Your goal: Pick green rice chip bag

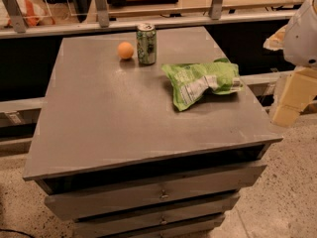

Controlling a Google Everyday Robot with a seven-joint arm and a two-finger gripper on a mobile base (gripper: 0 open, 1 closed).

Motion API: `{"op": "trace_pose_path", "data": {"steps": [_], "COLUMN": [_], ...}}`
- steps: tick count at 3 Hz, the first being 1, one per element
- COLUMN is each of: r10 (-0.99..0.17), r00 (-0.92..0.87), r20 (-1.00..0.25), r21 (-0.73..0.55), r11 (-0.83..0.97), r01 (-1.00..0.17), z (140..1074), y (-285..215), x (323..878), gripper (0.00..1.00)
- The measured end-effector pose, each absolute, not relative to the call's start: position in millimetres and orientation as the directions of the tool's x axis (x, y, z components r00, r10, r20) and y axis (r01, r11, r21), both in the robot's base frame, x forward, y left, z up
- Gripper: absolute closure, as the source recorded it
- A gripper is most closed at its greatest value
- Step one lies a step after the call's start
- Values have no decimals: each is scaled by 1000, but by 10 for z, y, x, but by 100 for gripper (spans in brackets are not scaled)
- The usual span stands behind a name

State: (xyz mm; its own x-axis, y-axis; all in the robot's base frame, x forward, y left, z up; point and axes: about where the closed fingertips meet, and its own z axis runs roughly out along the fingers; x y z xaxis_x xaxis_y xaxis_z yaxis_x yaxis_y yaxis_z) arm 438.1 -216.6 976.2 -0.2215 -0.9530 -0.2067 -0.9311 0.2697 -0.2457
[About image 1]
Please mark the grey drawer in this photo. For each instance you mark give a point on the grey drawer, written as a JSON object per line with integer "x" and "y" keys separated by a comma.
{"x": 136, "y": 220}
{"x": 207, "y": 222}
{"x": 150, "y": 191}

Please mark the orange ball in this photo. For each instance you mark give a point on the orange ball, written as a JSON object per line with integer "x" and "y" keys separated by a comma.
{"x": 125, "y": 51}

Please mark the green rice chip bag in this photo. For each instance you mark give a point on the green rice chip bag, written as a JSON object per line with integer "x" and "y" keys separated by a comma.
{"x": 191, "y": 80}

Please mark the green soda can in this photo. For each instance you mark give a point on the green soda can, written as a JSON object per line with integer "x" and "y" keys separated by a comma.
{"x": 146, "y": 43}

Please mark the top grey drawer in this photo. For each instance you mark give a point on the top grey drawer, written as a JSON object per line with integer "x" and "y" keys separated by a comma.
{"x": 150, "y": 191}

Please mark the grey metal railing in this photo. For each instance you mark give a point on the grey metal railing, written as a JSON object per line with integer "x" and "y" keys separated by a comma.
{"x": 103, "y": 17}

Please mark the grey drawer cabinet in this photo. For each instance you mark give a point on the grey drawer cabinet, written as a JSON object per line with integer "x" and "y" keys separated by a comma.
{"x": 107, "y": 121}

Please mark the orange white cloth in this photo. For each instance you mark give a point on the orange white cloth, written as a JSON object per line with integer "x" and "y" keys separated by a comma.
{"x": 33, "y": 13}

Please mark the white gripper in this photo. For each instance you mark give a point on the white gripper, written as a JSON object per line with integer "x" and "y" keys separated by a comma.
{"x": 302, "y": 39}

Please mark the middle grey drawer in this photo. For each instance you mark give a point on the middle grey drawer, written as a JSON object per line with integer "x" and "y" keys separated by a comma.
{"x": 136, "y": 220}

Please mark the bottom grey drawer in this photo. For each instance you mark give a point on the bottom grey drawer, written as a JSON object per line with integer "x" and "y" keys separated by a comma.
{"x": 207, "y": 222}

